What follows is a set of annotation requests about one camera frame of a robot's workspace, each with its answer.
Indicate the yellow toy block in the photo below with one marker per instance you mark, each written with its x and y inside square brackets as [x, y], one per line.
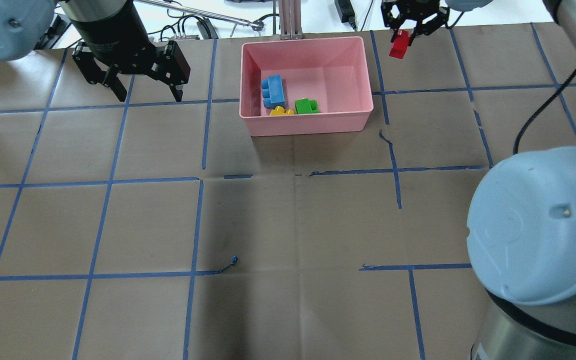
[282, 111]

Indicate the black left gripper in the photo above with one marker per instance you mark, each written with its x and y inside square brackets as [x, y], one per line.
[109, 36]

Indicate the aluminium frame post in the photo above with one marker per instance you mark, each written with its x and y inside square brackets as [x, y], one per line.
[290, 20]

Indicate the black power adapter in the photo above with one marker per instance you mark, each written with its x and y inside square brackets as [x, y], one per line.
[346, 12]

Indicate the pink plastic box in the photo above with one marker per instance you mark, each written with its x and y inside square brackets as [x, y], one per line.
[333, 72]

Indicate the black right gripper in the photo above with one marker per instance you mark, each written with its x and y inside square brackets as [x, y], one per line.
[414, 11]

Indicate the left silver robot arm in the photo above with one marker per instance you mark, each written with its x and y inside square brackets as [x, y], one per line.
[24, 22]

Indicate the blue toy block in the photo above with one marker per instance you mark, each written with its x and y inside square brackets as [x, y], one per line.
[273, 92]

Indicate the red toy block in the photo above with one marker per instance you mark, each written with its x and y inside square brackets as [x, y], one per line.
[400, 42]

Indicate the green toy block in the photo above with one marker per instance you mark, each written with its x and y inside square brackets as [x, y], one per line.
[306, 106]

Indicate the metal rod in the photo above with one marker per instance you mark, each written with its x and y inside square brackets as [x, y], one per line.
[255, 24]

